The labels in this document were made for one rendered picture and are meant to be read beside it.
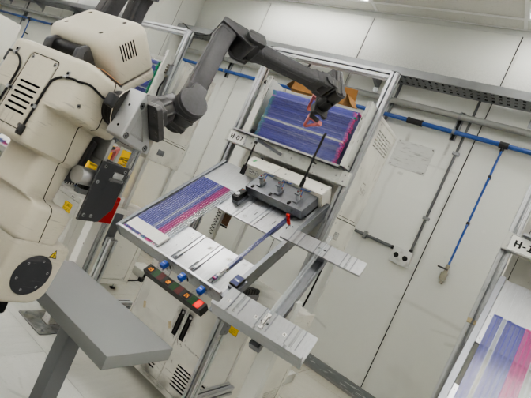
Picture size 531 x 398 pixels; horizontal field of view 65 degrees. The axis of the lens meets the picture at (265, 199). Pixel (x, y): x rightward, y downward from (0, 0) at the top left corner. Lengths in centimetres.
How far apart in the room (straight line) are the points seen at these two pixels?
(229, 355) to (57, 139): 125
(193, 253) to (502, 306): 117
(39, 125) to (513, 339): 149
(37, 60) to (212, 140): 341
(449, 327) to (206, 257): 203
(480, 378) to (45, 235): 127
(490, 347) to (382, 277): 188
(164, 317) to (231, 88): 290
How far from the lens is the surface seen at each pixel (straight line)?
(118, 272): 326
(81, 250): 245
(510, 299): 174
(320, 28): 431
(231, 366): 196
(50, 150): 107
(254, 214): 193
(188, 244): 183
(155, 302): 224
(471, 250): 328
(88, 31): 112
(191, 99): 105
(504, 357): 156
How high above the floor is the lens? 114
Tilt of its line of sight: 1 degrees down
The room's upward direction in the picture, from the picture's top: 24 degrees clockwise
